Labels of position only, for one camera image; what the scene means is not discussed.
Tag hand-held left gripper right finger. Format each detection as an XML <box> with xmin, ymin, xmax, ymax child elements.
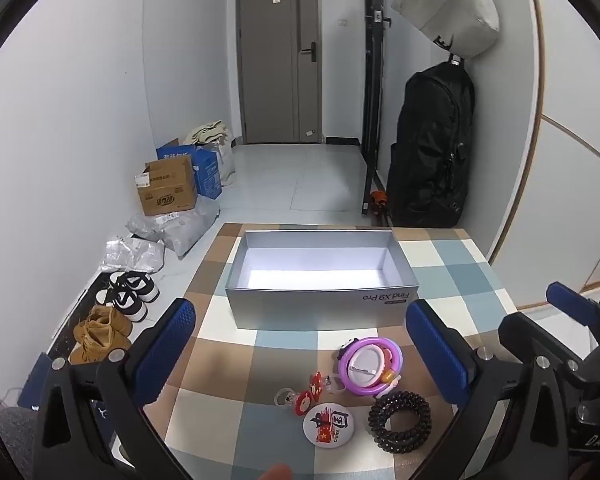
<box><xmin>405</xmin><ymin>299</ymin><xmax>583</xmax><ymax>480</ymax></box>

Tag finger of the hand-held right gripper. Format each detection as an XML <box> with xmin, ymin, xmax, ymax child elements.
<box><xmin>546</xmin><ymin>282</ymin><xmax>600</xmax><ymax>331</ymax></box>
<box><xmin>498</xmin><ymin>312</ymin><xmax>586</xmax><ymax>367</ymax></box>

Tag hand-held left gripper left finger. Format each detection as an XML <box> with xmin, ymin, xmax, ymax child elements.
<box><xmin>40</xmin><ymin>297</ymin><xmax>197</xmax><ymax>480</ymax></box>

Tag purple round toy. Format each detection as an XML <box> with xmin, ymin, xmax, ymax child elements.
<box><xmin>336</xmin><ymin>336</ymin><xmax>405</xmax><ymax>397</ymax></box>

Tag dark brown bead bracelet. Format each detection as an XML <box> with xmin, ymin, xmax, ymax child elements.
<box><xmin>368</xmin><ymin>392</ymin><xmax>432</xmax><ymax>453</ymax></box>

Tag red charm keychain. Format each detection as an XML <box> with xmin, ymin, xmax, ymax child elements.
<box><xmin>294</xmin><ymin>371</ymin><xmax>327</xmax><ymax>411</ymax></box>

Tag round white red badge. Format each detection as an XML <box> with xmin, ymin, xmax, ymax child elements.
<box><xmin>304</xmin><ymin>402</ymin><xmax>353</xmax><ymax>445</ymax></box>

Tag silver cardboard box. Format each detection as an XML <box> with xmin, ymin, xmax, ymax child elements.
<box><xmin>224</xmin><ymin>230</ymin><xmax>420</xmax><ymax>331</ymax></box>

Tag person's left hand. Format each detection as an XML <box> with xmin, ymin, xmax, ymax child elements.
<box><xmin>255</xmin><ymin>464</ymin><xmax>293</xmax><ymax>480</ymax></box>

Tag tan suede boot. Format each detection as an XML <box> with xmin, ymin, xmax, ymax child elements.
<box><xmin>70</xmin><ymin>324</ymin><xmax>131</xmax><ymax>365</ymax></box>
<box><xmin>87</xmin><ymin>305</ymin><xmax>133</xmax><ymax>338</ymax></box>

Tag checkered tablecloth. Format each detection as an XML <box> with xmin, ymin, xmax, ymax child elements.
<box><xmin>162</xmin><ymin>222</ymin><xmax>518</xmax><ymax>480</ymax></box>

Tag crumpled silver plastic bag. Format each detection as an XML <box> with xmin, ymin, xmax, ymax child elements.
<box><xmin>101</xmin><ymin>237</ymin><xmax>166</xmax><ymax>276</ymax></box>

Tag grey plastic parcel bag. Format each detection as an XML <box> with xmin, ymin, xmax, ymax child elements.
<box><xmin>126</xmin><ymin>195</ymin><xmax>221</xmax><ymax>260</ymax></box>

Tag white wardrobe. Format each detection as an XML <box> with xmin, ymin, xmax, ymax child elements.
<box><xmin>489</xmin><ymin>0</ymin><xmax>600</xmax><ymax>308</ymax></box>

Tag brown cardboard box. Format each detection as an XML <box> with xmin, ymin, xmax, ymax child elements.
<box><xmin>134</xmin><ymin>155</ymin><xmax>199</xmax><ymax>217</ymax></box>

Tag blue cardboard box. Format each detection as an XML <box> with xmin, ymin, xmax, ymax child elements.
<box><xmin>156</xmin><ymin>137</ymin><xmax>222</xmax><ymax>200</ymax></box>

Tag black backpack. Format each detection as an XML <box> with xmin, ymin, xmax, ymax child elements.
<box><xmin>386</xmin><ymin>60</ymin><xmax>476</xmax><ymax>228</ymax></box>

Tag white bag with beige cloth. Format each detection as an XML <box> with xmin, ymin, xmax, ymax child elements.
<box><xmin>182</xmin><ymin>121</ymin><xmax>237</xmax><ymax>186</ymax></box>

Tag black metal rack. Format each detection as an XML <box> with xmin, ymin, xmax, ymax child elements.
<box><xmin>361</xmin><ymin>0</ymin><xmax>394</xmax><ymax>217</ymax></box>

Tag grey door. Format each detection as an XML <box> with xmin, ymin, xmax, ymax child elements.
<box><xmin>236</xmin><ymin>0</ymin><xmax>324</xmax><ymax>145</ymax></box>

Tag beige canvas bag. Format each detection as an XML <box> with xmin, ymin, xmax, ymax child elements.
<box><xmin>391</xmin><ymin>0</ymin><xmax>501</xmax><ymax>58</ymax></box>

